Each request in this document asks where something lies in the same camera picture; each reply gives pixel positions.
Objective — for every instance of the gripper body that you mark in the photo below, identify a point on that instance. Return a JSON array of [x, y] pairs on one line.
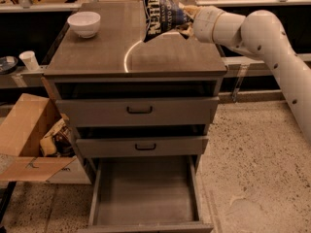
[[204, 23]]

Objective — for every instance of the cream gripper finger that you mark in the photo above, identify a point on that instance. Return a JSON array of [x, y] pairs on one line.
[[186, 30], [190, 10]]

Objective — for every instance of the blue chip bag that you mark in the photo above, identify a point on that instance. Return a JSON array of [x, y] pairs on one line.
[[163, 16]]

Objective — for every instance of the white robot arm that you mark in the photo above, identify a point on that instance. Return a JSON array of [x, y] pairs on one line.
[[259, 35]]

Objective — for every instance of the grey top drawer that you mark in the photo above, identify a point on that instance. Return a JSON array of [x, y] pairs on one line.
[[139, 112]]

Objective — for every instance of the grey drawer cabinet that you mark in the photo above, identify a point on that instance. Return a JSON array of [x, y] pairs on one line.
[[117, 64]]

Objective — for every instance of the grey middle drawer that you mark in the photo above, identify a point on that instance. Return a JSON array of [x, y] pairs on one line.
[[127, 147]]

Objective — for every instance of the grey open bottom drawer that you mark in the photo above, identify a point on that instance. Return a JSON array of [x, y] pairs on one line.
[[146, 195]]

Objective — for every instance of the white ceramic bowl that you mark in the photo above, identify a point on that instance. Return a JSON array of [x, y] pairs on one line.
[[84, 24]]

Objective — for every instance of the white paper cup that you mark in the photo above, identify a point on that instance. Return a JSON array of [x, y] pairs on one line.
[[29, 59]]

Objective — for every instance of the snack bags in box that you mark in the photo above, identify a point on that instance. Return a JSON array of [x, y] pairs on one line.
[[57, 141]]

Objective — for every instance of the dark round dish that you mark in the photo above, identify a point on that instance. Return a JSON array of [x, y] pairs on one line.
[[8, 64]]

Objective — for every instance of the open cardboard box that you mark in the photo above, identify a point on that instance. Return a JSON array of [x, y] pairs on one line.
[[26, 124]]

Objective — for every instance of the clear bracket on shelf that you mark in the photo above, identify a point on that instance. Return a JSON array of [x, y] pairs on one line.
[[242, 72]]

